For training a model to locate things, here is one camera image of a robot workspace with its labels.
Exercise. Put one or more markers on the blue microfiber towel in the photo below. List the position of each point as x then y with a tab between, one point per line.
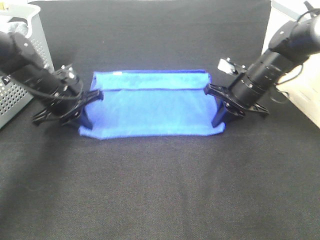
142	103

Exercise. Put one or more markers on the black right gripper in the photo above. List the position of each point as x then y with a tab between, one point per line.
228	108

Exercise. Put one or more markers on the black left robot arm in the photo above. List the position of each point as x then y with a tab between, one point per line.
60	92

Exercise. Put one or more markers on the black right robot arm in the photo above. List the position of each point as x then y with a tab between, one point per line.
290	46

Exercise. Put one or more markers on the white plastic storage bin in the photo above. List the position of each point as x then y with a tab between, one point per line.
303	83

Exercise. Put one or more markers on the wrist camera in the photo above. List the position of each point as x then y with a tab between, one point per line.
67	75
231	68

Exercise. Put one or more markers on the grey perforated plastic basket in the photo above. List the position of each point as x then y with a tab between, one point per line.
22	60

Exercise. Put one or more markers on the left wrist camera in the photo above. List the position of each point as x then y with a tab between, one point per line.
67	75

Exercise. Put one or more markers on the black table cloth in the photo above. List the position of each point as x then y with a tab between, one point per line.
259	180

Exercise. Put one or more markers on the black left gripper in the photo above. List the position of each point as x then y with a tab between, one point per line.
68	111

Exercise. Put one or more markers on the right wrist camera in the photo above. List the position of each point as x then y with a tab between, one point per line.
231	68

